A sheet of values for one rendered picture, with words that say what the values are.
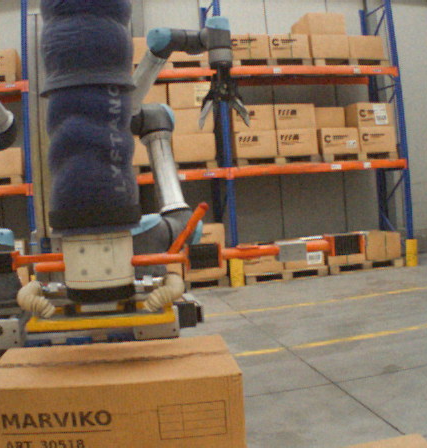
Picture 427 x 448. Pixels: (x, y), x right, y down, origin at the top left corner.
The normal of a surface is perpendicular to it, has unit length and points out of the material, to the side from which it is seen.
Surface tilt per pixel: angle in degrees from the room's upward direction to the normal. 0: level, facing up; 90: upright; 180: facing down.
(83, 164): 77
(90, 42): 95
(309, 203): 90
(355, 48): 91
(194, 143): 87
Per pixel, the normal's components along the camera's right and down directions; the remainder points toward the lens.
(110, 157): 0.42, 0.27
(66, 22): -0.25, -0.22
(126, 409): 0.11, 0.04
